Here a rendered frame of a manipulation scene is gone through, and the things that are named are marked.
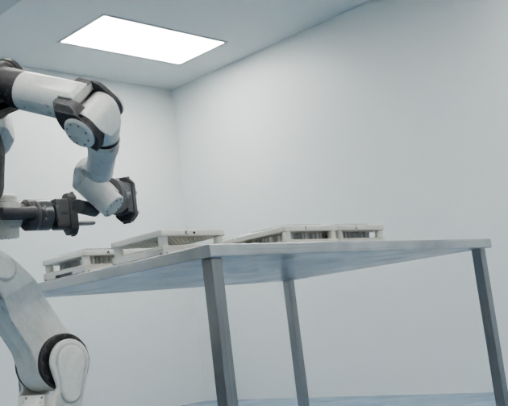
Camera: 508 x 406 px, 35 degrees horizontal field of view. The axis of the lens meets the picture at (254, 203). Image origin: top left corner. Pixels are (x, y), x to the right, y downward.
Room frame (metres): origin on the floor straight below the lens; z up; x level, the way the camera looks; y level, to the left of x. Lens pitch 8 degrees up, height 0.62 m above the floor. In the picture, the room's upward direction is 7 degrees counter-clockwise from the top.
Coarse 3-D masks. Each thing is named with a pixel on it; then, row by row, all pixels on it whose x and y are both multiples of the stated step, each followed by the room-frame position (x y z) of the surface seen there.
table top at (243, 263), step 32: (160, 256) 2.25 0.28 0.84; (192, 256) 2.16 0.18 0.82; (224, 256) 2.15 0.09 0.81; (256, 256) 2.28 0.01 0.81; (288, 256) 2.42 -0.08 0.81; (320, 256) 2.58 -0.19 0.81; (352, 256) 2.76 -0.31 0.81; (384, 256) 2.96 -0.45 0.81; (416, 256) 3.20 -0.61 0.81; (64, 288) 2.64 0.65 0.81; (96, 288) 2.83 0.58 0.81; (128, 288) 3.05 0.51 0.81; (160, 288) 3.31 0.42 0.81
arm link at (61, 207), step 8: (72, 192) 2.28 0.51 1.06; (40, 200) 2.21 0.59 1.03; (48, 200) 2.22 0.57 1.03; (56, 200) 2.24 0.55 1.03; (64, 200) 2.25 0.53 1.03; (72, 200) 2.26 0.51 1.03; (40, 208) 2.19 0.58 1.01; (48, 208) 2.20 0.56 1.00; (56, 208) 2.23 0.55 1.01; (64, 208) 2.25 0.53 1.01; (40, 216) 2.19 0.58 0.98; (48, 216) 2.20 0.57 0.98; (56, 216) 2.23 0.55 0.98; (64, 216) 2.25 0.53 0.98; (72, 216) 2.26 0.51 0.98; (40, 224) 2.20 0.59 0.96; (48, 224) 2.21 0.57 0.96; (56, 224) 2.24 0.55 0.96; (64, 224) 2.25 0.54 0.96; (72, 224) 2.26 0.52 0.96; (72, 232) 2.27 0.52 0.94
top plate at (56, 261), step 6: (78, 252) 2.55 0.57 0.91; (84, 252) 2.53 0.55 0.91; (90, 252) 2.55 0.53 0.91; (96, 252) 2.57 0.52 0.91; (102, 252) 2.58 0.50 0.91; (114, 252) 2.62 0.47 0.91; (126, 252) 2.65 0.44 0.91; (132, 252) 2.67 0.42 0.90; (54, 258) 2.65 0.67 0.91; (60, 258) 2.62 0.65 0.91; (66, 258) 2.60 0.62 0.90; (72, 258) 2.58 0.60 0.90; (78, 258) 2.57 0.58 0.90; (48, 264) 2.67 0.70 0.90; (54, 264) 2.69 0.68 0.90
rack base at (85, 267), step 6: (84, 264) 2.54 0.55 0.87; (90, 264) 2.55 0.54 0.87; (96, 264) 2.56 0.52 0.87; (102, 264) 2.58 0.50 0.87; (108, 264) 2.60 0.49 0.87; (60, 270) 2.63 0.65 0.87; (66, 270) 2.60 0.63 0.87; (72, 270) 2.58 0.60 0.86; (78, 270) 2.56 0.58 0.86; (84, 270) 2.54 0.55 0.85; (90, 270) 2.55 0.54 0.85; (48, 276) 2.68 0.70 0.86; (54, 276) 2.65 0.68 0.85; (60, 276) 2.65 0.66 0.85
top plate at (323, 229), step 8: (256, 232) 2.62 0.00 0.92; (264, 232) 2.59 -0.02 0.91; (272, 232) 2.57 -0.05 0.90; (280, 232) 2.54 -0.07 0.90; (296, 232) 2.59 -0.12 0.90; (304, 232) 2.62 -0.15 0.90; (312, 232) 2.65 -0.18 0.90; (320, 232) 2.68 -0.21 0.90; (240, 240) 2.68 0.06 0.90; (248, 240) 2.66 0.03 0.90
